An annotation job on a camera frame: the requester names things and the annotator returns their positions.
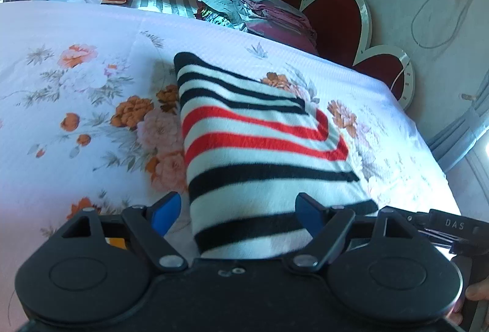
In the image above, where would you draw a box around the red heart-shaped headboard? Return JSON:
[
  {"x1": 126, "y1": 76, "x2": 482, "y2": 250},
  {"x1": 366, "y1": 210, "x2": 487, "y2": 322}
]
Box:
[{"x1": 277, "y1": 0, "x2": 415, "y2": 112}]

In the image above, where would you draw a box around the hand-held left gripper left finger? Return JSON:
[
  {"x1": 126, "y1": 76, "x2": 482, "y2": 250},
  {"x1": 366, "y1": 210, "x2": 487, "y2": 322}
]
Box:
[{"x1": 61, "y1": 192, "x2": 188, "y2": 272}]

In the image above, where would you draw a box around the person's right hand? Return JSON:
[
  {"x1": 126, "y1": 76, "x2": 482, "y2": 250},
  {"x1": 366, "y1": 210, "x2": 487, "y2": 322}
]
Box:
[{"x1": 465, "y1": 274, "x2": 489, "y2": 303}]

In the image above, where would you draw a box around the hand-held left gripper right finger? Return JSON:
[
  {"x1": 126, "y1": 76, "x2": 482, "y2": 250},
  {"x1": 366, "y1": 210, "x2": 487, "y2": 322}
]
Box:
[{"x1": 287, "y1": 192, "x2": 415, "y2": 273}]

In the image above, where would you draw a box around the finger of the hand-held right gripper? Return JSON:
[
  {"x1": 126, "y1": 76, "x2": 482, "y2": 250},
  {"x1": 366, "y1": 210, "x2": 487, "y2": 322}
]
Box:
[{"x1": 405, "y1": 212, "x2": 430, "y2": 229}]

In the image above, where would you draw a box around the pile of folded clothes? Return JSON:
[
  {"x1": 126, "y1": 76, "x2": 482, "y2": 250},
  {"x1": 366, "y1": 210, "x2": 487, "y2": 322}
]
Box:
[{"x1": 194, "y1": 0, "x2": 276, "y2": 31}]

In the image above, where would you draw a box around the grey-blue window curtain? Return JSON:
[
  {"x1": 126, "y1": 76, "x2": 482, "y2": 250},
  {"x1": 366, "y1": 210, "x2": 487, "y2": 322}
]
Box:
[{"x1": 426, "y1": 72, "x2": 489, "y2": 174}]

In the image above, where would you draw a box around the maroon folded quilt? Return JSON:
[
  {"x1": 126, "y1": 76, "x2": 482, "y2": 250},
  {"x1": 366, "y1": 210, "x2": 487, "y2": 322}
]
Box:
[{"x1": 244, "y1": 0, "x2": 319, "y2": 55}]

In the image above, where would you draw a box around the red black white striped sweater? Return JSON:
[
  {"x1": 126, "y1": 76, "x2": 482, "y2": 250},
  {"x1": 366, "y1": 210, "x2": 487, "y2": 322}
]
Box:
[{"x1": 174, "y1": 51, "x2": 379, "y2": 259}]

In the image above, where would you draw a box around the white floral bedsheet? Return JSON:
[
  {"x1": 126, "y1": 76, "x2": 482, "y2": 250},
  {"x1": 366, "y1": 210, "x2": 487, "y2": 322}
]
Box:
[{"x1": 0, "y1": 0, "x2": 461, "y2": 317}]

